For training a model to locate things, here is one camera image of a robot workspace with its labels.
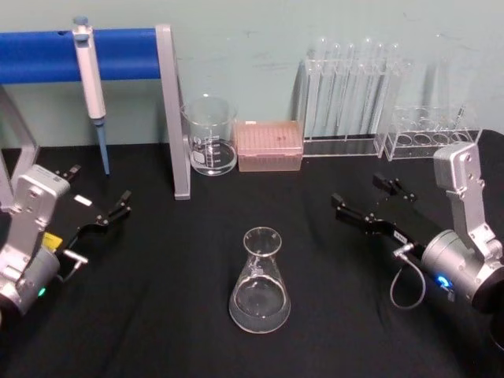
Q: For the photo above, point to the black table cloth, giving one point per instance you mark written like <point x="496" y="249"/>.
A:
<point x="157" y="315"/>

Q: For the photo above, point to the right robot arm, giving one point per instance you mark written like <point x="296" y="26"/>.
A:
<point x="462" y="197"/>

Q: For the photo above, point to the clear glass beaker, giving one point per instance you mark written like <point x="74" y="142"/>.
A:
<point x="210" y="157"/>

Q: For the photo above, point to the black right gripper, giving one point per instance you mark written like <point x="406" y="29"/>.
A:
<point x="411" y="224"/>

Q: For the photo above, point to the clear glass test tube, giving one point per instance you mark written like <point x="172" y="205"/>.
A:
<point x="392" y="63"/>
<point x="336" y="63"/>
<point x="367" y="59"/>
<point x="349" y="63"/>
<point x="379" y="63"/>
<point x="323" y="59"/>

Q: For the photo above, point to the small clear glass dropper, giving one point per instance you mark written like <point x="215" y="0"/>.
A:
<point x="460" y="116"/>

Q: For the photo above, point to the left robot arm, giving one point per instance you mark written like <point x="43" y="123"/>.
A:
<point x="31" y="204"/>

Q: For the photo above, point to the pink pipette tip box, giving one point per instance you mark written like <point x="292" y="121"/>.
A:
<point x="269" y="145"/>

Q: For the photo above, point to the white pipette with blue tip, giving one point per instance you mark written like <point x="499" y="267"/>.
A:
<point x="90" y="78"/>

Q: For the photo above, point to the blue and grey pipette stand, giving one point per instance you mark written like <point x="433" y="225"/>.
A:
<point x="39" y="55"/>

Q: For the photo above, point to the low clear acrylic rack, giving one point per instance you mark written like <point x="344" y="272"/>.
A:
<point x="413" y="151"/>

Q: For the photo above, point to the tall clear acrylic tube rack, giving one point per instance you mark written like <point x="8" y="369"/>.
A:
<point x="342" y="147"/>

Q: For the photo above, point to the clear glass conical flask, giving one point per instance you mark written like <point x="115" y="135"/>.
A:
<point x="260" y="303"/>

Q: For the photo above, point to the wide clear glass tube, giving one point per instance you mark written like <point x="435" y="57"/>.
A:
<point x="440" y="78"/>

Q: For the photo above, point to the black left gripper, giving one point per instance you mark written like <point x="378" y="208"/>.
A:
<point x="82" y="214"/>

